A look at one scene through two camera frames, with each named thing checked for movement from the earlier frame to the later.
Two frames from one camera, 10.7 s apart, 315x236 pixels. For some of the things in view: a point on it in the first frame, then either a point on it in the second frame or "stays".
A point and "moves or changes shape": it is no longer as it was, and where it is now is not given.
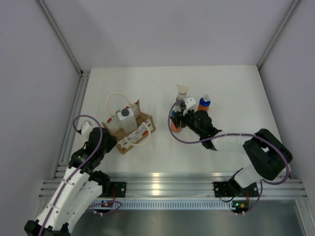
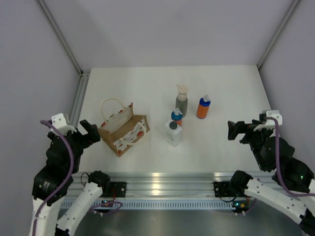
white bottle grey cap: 125,119 to 173,133
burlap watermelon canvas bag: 130,126 moves or changes shape
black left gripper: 112,140 to 88,139
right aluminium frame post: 289,12 stays
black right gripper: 178,116 to 240,128
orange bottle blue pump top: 204,103 stays
